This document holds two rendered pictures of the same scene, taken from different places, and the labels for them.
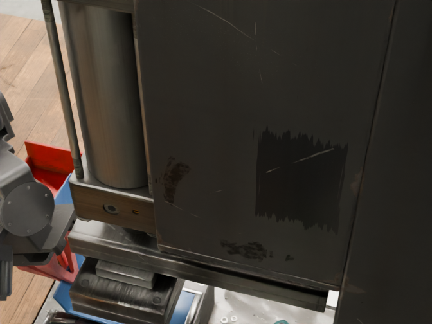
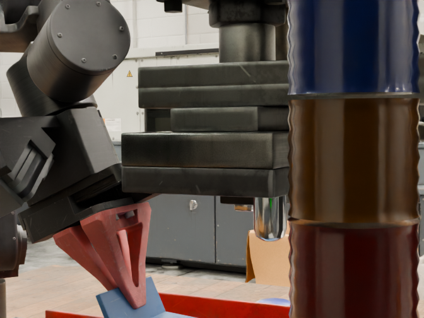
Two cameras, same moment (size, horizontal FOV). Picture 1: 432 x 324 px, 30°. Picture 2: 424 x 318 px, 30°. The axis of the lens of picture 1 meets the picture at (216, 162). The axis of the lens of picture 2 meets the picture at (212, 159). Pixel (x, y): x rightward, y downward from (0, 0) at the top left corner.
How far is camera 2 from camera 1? 0.67 m
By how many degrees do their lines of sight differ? 45
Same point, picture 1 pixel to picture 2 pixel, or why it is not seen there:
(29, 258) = (75, 209)
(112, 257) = (200, 91)
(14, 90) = not seen: hidden behind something
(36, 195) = (106, 21)
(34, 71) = not seen: hidden behind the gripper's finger
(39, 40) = (157, 282)
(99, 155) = not seen: outside the picture
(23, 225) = (77, 50)
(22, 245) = (69, 165)
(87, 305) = (146, 160)
